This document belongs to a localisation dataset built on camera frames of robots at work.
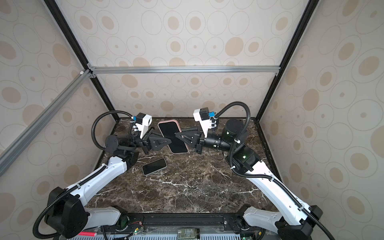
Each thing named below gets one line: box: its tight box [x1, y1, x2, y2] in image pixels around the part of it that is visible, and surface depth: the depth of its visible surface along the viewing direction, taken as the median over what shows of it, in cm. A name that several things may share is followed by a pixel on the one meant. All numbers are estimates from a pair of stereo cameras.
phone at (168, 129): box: [157, 119, 189, 154], surface depth 52 cm
